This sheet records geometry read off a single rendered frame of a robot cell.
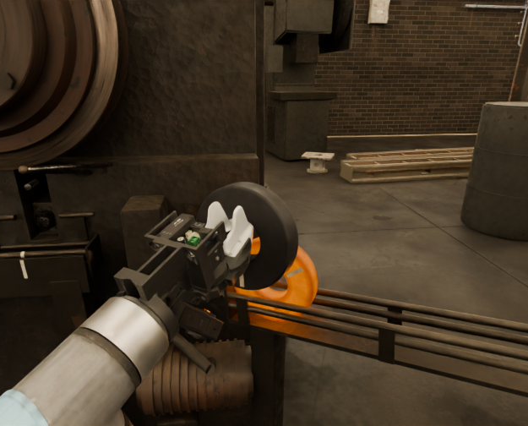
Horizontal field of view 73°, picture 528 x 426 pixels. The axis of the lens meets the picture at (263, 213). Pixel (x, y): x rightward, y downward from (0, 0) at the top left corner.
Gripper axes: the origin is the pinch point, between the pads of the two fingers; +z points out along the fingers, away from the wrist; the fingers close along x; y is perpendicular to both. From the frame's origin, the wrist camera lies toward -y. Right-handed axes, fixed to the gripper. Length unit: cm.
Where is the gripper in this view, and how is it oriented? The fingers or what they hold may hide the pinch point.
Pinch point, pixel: (244, 224)
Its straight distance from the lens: 50.8
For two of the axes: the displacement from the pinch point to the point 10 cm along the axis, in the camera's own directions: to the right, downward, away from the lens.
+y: -1.2, -8.3, -5.5
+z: 4.5, -5.4, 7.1
